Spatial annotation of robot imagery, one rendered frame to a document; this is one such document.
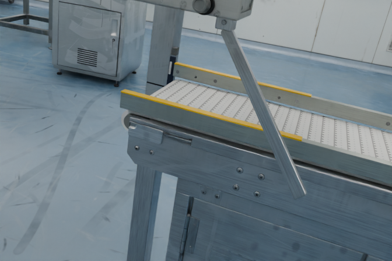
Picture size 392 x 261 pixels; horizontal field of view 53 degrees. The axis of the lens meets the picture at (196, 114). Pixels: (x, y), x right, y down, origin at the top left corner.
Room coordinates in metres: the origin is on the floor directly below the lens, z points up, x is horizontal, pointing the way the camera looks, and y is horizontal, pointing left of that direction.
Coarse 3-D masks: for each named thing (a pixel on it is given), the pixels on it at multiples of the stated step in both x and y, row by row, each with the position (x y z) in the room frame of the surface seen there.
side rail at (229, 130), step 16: (128, 96) 0.69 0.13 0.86; (144, 112) 0.68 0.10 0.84; (160, 112) 0.67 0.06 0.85; (176, 112) 0.66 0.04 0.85; (192, 112) 0.65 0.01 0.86; (208, 128) 0.64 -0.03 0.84; (224, 128) 0.64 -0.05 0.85; (240, 128) 0.63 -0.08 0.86; (256, 144) 0.62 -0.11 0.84; (288, 144) 0.61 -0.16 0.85; (304, 144) 0.60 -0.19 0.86; (320, 144) 0.60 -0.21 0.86; (320, 160) 0.59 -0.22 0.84; (336, 160) 0.58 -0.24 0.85; (352, 160) 0.58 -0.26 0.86; (368, 160) 0.57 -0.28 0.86; (384, 160) 0.58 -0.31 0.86; (368, 176) 0.57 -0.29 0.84; (384, 176) 0.56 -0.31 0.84
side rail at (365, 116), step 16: (192, 80) 0.94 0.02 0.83; (208, 80) 0.93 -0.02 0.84; (224, 80) 0.92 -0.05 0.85; (240, 80) 0.91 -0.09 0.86; (272, 96) 0.88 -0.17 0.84; (288, 96) 0.87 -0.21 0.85; (304, 96) 0.86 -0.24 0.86; (320, 112) 0.85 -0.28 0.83; (336, 112) 0.84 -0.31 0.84; (352, 112) 0.84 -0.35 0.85; (368, 112) 0.83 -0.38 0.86; (384, 128) 0.82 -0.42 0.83
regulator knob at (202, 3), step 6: (198, 0) 0.60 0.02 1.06; (204, 0) 0.60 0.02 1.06; (210, 0) 0.61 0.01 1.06; (192, 6) 0.60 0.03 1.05; (198, 6) 0.60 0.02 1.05; (204, 6) 0.60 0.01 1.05; (210, 6) 0.61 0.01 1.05; (198, 12) 0.60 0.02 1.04; (204, 12) 0.60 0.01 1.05; (210, 12) 0.62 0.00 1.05
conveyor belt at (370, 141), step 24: (168, 96) 0.81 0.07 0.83; (192, 96) 0.84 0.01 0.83; (216, 96) 0.86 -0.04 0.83; (240, 96) 0.89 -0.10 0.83; (288, 120) 0.78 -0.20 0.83; (312, 120) 0.81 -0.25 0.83; (336, 120) 0.83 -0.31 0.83; (336, 144) 0.69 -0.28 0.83; (360, 144) 0.71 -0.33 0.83; (384, 144) 0.73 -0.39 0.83
